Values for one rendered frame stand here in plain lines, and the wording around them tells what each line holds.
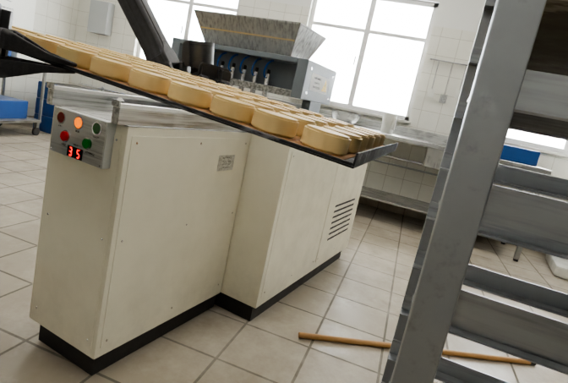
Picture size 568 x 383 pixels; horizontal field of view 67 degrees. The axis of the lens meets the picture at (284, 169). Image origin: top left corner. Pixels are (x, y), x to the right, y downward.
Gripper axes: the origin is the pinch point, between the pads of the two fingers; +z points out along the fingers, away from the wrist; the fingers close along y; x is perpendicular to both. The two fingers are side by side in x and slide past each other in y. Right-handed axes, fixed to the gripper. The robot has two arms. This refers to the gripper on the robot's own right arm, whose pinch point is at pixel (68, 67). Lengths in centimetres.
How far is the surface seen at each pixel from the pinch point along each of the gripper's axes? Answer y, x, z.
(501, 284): -18, -15, 69
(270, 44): 20, 121, 71
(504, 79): 8.5, -36.1, 28.0
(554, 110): 7, -37, 33
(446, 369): -37, -12, 67
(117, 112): -14, 70, 11
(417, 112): 14, 315, 334
